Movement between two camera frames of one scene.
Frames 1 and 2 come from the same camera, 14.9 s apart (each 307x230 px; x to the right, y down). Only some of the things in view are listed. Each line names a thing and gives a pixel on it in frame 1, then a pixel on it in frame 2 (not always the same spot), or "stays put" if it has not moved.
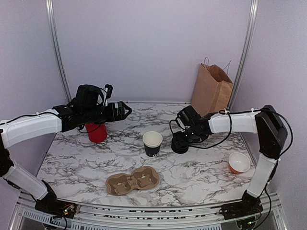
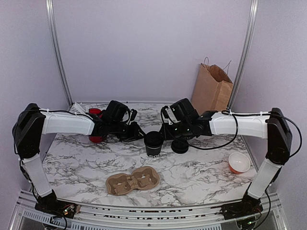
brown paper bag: [212, 91] stays put
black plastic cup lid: [179, 145] to [153, 139]
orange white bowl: [238, 163] stays put
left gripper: [112, 116] to [135, 134]
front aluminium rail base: [269, 215] stays put
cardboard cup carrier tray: [143, 178] stays put
